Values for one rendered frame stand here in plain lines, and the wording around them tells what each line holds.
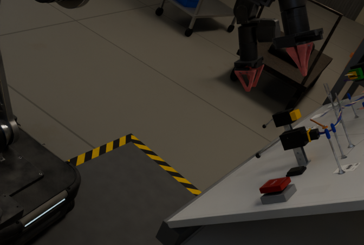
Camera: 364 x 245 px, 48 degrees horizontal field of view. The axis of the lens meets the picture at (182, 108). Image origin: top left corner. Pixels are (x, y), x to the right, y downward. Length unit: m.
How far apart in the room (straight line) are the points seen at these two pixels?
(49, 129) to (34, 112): 0.17
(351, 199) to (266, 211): 0.17
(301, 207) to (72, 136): 1.92
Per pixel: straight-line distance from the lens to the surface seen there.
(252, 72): 1.30
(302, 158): 1.07
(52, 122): 2.63
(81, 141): 2.53
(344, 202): 0.78
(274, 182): 0.88
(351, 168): 0.95
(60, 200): 1.88
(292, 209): 0.82
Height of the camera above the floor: 1.59
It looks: 30 degrees down
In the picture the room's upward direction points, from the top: 23 degrees clockwise
